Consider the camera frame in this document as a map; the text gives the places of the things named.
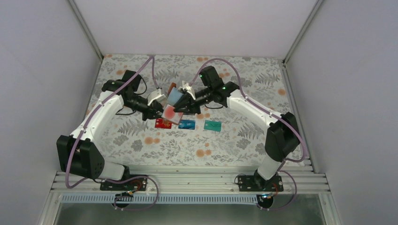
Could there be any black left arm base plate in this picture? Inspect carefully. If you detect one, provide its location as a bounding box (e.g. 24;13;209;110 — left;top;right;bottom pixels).
99;174;148;192

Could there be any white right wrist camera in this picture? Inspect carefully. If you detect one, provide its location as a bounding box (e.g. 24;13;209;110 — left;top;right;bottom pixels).
178;80;196;100

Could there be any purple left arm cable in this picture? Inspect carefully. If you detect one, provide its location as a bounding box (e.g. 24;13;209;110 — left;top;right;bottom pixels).
64;56;161;189

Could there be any blue credit card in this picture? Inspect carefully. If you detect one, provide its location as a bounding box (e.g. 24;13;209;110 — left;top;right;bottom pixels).
178;120;196;130

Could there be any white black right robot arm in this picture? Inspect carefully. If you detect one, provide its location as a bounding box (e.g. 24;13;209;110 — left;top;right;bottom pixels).
174;66;300;181

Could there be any white card with red circle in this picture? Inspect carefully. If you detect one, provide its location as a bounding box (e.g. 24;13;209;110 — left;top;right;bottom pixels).
161;104;183;125

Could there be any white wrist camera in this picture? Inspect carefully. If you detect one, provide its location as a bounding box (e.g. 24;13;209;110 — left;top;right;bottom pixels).
147;89;167;106
178;80;196;100

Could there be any teal credit card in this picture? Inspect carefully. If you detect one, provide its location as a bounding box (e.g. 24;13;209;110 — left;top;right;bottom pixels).
204;120;222;132

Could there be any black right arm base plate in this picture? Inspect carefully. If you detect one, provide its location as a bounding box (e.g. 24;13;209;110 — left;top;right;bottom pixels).
234;174;284;192

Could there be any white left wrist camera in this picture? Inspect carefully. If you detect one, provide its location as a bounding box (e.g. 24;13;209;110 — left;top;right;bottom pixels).
147;89;167;106

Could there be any grey slotted cable duct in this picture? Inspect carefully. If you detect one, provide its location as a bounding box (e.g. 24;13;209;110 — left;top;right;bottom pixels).
60;193;257;205

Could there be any red VIP credit card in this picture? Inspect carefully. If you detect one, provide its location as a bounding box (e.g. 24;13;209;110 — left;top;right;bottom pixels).
154;118;173;129

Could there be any brown leather card holder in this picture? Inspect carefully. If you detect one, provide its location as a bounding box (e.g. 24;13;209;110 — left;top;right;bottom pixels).
166;82;184;106

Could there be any aluminium rail frame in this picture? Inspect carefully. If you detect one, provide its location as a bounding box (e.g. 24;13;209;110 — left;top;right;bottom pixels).
51;166;331;195

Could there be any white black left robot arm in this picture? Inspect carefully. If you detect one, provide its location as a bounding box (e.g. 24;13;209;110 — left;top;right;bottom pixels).
56;70;167;180

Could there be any floral patterned table mat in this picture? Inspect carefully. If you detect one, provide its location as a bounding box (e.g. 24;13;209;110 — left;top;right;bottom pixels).
69;54;304;167

